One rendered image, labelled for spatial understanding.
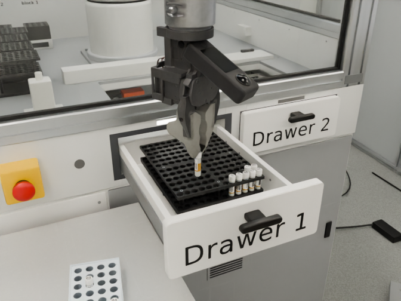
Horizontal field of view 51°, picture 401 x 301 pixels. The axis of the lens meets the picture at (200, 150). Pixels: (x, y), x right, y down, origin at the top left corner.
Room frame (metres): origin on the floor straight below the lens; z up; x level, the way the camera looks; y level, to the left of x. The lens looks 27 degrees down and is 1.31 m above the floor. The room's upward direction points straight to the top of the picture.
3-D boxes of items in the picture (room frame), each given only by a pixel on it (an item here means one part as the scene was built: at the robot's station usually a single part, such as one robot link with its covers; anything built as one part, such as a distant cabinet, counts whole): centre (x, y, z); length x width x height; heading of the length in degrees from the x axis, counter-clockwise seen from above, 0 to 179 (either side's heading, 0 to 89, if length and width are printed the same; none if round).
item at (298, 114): (0.97, -0.24, 0.91); 0.07 x 0.04 x 0.01; 115
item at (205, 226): (0.57, -0.08, 0.87); 0.29 x 0.02 x 0.11; 115
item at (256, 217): (0.54, -0.09, 0.91); 0.07 x 0.04 x 0.01; 115
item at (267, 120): (0.99, -0.23, 0.87); 0.29 x 0.02 x 0.11; 115
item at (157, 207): (0.76, 0.01, 0.86); 0.40 x 0.26 x 0.06; 25
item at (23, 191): (0.68, 0.33, 0.88); 0.04 x 0.03 x 0.04; 115
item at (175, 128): (0.63, 0.03, 1.02); 0.06 x 0.03 x 0.09; 53
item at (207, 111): (0.66, 0.01, 1.02); 0.06 x 0.03 x 0.09; 53
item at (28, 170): (0.71, 0.35, 0.88); 0.07 x 0.05 x 0.07; 115
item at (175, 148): (0.75, 0.01, 0.87); 0.22 x 0.18 x 0.06; 25
